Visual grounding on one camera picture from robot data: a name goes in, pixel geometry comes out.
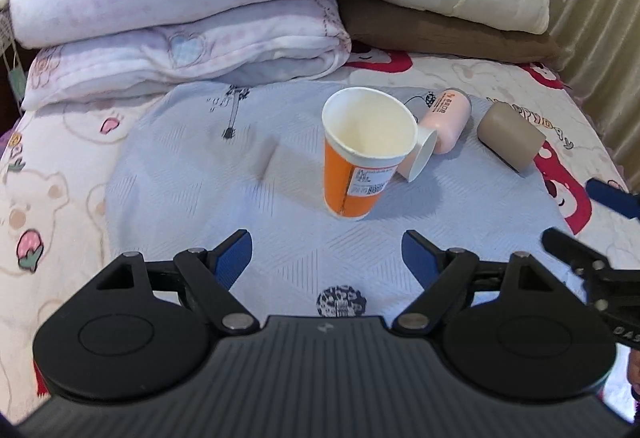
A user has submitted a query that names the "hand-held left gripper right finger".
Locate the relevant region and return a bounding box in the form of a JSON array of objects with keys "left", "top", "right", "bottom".
[{"left": 392, "top": 230, "right": 563, "bottom": 336}]

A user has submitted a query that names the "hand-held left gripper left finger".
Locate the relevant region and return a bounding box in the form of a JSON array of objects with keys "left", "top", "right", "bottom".
[{"left": 95, "top": 229, "right": 261, "bottom": 336}]

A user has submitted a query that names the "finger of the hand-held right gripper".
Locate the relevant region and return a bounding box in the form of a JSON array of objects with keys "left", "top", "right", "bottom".
[
  {"left": 586, "top": 177, "right": 640, "bottom": 222},
  {"left": 542, "top": 227, "right": 640, "bottom": 311}
]

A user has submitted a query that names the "brown cup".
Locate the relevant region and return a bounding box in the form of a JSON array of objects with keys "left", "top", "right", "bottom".
[{"left": 476, "top": 101, "right": 546, "bottom": 175}]

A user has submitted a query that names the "orange paper cup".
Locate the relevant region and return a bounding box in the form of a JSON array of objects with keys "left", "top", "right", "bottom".
[{"left": 321, "top": 87, "right": 419, "bottom": 222}]

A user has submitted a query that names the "pink cup with white rim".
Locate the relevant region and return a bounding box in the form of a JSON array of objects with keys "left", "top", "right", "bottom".
[{"left": 395, "top": 89, "right": 472, "bottom": 183}]

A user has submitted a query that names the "light blue patterned cloth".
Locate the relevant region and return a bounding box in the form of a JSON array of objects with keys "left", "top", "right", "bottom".
[{"left": 105, "top": 79, "right": 581, "bottom": 319}]

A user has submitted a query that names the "beige curtain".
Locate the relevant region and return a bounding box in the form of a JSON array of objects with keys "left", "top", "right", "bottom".
[{"left": 547, "top": 0, "right": 640, "bottom": 179}]

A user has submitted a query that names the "cartoon printed bed sheet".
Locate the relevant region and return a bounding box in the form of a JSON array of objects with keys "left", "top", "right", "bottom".
[{"left": 0, "top": 43, "right": 640, "bottom": 424}]

